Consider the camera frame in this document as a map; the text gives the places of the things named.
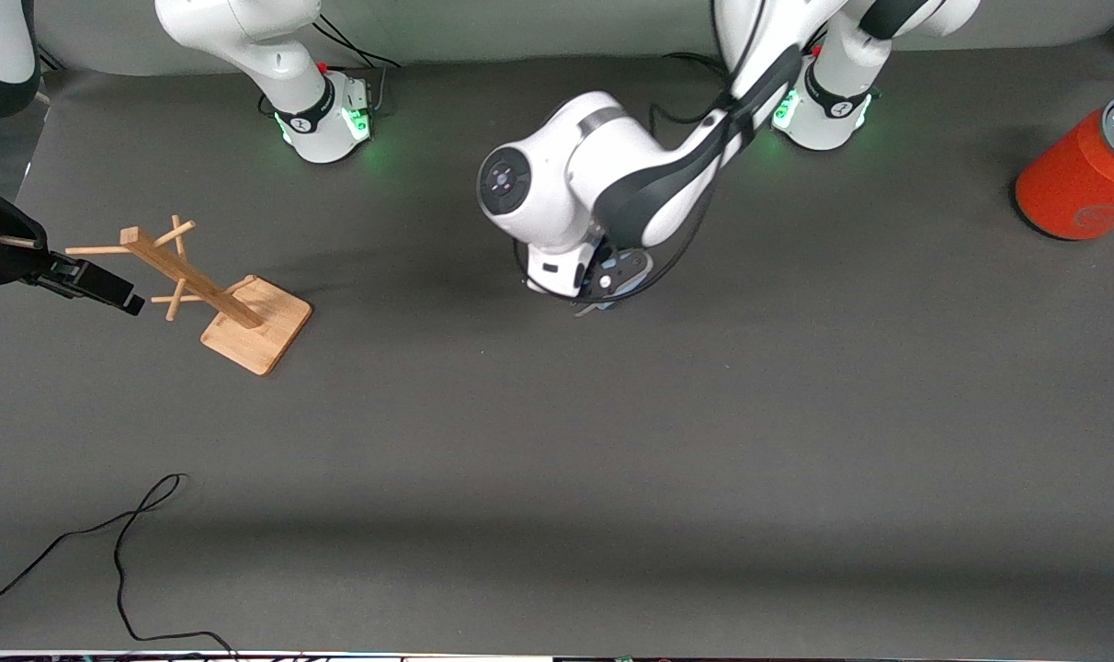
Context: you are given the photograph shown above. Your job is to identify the thin black loose cable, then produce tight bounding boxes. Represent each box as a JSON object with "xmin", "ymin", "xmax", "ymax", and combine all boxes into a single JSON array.
[{"xmin": 0, "ymin": 474, "xmax": 237, "ymax": 659}]

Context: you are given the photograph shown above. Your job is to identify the orange cylindrical can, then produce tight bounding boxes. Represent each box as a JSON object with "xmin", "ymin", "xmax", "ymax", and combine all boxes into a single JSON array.
[{"xmin": 1015, "ymin": 90, "xmax": 1114, "ymax": 242}]

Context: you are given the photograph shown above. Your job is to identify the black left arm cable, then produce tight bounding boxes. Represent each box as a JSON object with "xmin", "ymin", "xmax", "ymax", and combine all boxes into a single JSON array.
[{"xmin": 516, "ymin": 0, "xmax": 769, "ymax": 306}]

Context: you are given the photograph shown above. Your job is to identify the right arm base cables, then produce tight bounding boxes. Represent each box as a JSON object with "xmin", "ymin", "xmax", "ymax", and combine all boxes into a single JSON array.
[{"xmin": 311, "ymin": 14, "xmax": 399, "ymax": 116}]

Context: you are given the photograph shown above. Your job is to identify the dark grey table mat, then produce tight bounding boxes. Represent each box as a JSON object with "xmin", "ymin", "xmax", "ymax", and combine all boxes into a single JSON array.
[{"xmin": 0, "ymin": 32, "xmax": 1114, "ymax": 656}]

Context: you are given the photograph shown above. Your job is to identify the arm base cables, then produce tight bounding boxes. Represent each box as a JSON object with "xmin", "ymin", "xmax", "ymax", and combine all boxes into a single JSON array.
[
  {"xmin": 649, "ymin": 51, "xmax": 733, "ymax": 125},
  {"xmin": 311, "ymin": 14, "xmax": 399, "ymax": 116}
]

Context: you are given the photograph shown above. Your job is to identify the wooden cup stand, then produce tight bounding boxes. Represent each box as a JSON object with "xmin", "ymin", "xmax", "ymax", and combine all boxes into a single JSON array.
[{"xmin": 65, "ymin": 215, "xmax": 313, "ymax": 376}]

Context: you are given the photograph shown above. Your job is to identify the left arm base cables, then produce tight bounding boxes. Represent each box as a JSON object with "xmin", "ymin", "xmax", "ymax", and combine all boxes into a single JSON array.
[{"xmin": 649, "ymin": 51, "xmax": 733, "ymax": 125}]

